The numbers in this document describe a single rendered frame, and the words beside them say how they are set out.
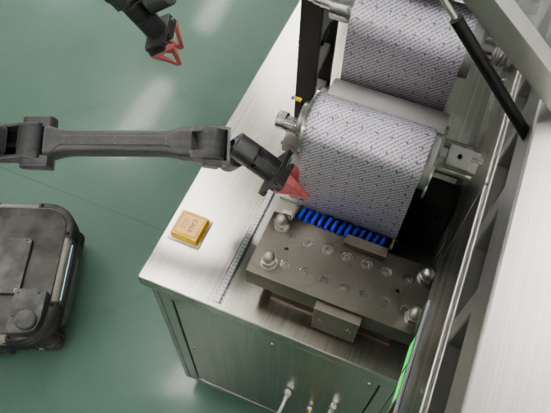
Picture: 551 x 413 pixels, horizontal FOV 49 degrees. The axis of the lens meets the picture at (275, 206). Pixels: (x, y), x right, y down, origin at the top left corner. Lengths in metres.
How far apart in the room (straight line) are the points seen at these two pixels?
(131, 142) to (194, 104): 1.66
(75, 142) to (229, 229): 0.43
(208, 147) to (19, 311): 1.13
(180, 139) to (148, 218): 1.36
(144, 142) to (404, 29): 0.56
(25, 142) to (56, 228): 1.04
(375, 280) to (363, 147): 0.31
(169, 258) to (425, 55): 0.74
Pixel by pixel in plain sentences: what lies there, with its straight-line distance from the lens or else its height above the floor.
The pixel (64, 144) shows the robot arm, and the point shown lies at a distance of 1.34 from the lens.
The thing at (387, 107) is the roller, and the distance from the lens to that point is 1.31.
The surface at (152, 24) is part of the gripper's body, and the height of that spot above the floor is 1.17.
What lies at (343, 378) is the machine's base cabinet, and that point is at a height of 0.76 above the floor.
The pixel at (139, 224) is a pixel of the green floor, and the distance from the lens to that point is 2.59.
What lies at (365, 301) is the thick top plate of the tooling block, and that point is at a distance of 1.29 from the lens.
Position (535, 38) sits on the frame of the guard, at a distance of 0.74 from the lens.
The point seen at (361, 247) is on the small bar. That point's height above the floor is 1.05.
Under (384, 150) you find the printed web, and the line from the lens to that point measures 1.16.
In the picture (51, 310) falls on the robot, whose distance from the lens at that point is 2.23.
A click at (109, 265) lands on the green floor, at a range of 2.53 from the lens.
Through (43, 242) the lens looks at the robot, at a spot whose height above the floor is 0.24.
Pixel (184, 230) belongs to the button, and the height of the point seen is 0.92.
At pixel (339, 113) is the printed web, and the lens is 1.18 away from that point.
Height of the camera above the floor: 2.21
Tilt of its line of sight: 59 degrees down
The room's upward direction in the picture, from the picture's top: 2 degrees clockwise
